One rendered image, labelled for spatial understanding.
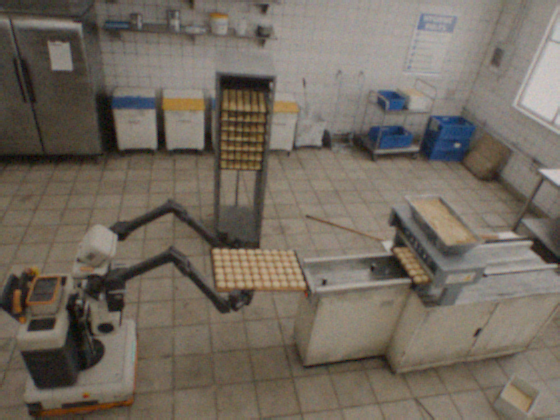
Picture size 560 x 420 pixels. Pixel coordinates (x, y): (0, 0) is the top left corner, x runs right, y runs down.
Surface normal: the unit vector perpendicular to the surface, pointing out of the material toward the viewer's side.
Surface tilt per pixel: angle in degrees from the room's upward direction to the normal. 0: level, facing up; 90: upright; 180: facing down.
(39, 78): 90
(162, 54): 90
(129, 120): 92
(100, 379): 0
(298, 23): 90
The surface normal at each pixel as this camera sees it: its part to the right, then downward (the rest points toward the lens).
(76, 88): 0.18, 0.62
